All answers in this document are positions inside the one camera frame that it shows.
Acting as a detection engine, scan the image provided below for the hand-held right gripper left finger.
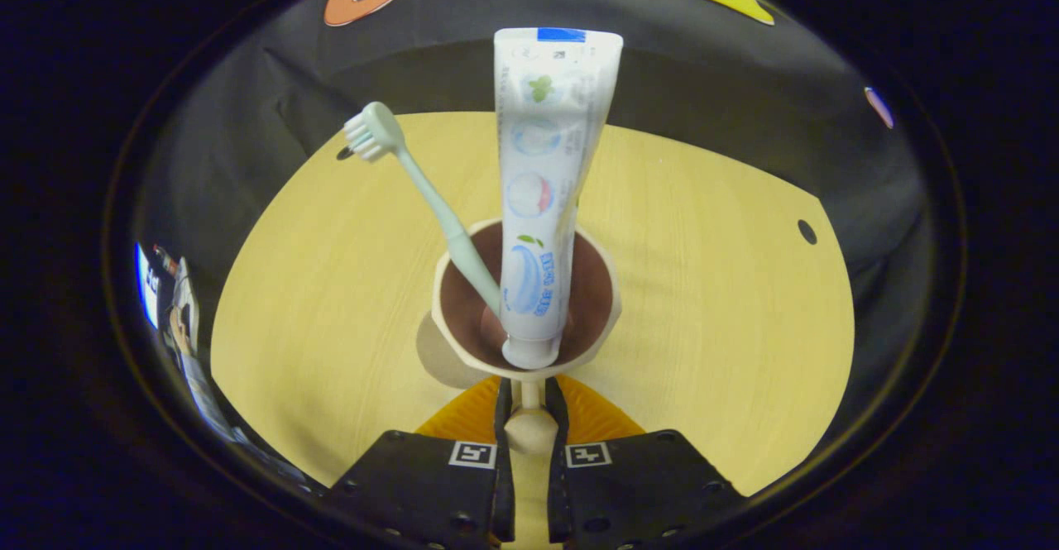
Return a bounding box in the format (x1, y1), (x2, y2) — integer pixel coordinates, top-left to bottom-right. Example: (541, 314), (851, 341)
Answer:
(328, 375), (517, 550)

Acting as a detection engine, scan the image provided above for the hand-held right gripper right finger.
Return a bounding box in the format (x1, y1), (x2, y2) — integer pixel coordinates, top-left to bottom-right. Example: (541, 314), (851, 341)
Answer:
(544, 374), (746, 550)

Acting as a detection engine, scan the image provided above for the round brown coaster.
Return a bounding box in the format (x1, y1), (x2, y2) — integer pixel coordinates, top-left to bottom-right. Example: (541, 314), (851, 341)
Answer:
(416, 310), (489, 391)

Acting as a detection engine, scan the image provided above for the beige cup with handle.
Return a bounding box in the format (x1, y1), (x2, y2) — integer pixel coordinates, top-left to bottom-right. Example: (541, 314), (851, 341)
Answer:
(430, 218), (623, 457)

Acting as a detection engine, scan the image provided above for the white toothpaste tube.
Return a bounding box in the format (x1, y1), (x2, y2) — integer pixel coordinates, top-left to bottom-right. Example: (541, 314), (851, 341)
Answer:
(493, 27), (625, 371)

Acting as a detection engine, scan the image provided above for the pale green toothbrush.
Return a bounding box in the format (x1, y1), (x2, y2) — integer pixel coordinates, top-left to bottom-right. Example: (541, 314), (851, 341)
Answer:
(343, 102), (504, 316)

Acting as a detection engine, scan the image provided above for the wooden desktop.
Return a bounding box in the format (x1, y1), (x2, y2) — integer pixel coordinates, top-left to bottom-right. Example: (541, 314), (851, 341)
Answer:
(209, 112), (855, 550)

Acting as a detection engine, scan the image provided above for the white desktop device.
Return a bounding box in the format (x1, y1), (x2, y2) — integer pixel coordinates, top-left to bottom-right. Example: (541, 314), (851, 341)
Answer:
(165, 256), (201, 356)

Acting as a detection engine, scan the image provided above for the computer monitor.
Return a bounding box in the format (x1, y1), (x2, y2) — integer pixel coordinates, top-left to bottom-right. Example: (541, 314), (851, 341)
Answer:
(135, 242), (163, 329)

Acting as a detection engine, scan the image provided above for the black backdrop cloth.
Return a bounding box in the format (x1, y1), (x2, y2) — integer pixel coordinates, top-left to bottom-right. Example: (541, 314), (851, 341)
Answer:
(132, 0), (936, 418)

